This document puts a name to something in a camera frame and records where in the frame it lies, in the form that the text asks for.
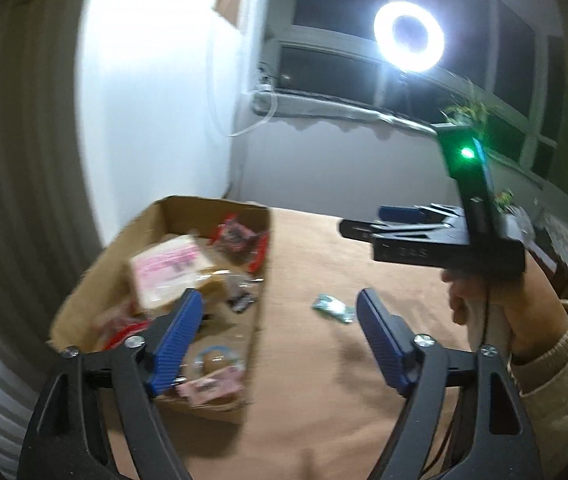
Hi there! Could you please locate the teal candy wrapper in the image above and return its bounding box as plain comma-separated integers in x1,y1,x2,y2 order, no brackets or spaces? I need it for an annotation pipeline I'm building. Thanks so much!
312,294,356,324

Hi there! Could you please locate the red snack packet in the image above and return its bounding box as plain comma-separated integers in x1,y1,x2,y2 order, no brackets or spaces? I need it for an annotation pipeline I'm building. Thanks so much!
94,312,150,351

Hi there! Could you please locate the red clear cake packet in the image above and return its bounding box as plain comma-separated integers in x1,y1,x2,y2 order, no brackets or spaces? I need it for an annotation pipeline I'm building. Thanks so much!
210,214,270,274

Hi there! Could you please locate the dark foil snack packet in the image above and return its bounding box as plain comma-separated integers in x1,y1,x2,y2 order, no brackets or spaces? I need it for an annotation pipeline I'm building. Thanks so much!
224,274,263,314

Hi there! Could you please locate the pink candy packet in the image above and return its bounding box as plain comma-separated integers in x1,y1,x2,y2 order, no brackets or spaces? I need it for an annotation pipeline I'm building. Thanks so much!
177,365,244,406

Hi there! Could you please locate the packaged sliced bread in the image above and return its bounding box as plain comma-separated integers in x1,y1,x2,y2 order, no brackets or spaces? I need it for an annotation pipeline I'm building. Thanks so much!
128,234,217,312

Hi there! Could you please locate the beige sleeve forearm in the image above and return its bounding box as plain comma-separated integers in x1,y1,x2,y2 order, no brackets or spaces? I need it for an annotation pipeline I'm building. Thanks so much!
508,299,568,480

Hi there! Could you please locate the person's right hand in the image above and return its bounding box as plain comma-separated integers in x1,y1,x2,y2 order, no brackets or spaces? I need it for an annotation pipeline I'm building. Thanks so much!
441,254,568,363

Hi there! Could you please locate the potted green plant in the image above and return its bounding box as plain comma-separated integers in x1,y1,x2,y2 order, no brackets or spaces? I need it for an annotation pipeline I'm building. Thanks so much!
440,79,492,136

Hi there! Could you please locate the brown cardboard box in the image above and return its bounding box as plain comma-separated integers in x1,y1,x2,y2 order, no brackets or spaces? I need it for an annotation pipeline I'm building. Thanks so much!
47,195,273,426

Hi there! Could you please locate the grey windowsill cloth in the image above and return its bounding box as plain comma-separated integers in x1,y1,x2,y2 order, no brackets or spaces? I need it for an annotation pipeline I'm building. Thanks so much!
250,91,436,136

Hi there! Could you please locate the white cabinet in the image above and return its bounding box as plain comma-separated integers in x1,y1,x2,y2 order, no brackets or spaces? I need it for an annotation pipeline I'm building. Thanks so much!
75,0,242,243

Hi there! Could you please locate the white ring light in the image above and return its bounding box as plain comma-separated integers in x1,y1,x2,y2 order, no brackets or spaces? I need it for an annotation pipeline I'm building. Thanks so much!
373,0,446,73

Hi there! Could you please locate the white charging cable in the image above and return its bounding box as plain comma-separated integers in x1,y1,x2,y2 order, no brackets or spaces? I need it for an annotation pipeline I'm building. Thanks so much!
206,34,281,139

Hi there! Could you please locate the window frame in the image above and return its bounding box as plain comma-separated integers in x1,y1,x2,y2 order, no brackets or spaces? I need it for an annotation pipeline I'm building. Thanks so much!
260,0,565,180

